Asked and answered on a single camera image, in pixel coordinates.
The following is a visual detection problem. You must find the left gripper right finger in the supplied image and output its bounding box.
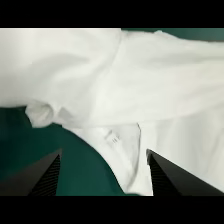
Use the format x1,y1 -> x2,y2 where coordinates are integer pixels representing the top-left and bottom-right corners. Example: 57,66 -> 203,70
145,148 -> 224,197

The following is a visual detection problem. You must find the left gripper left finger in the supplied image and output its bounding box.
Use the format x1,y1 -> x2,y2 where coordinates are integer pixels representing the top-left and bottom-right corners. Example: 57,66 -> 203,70
0,148 -> 63,197

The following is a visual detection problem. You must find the white T-shirt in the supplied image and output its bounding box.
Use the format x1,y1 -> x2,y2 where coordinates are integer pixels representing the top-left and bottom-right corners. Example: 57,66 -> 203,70
0,27 -> 224,197

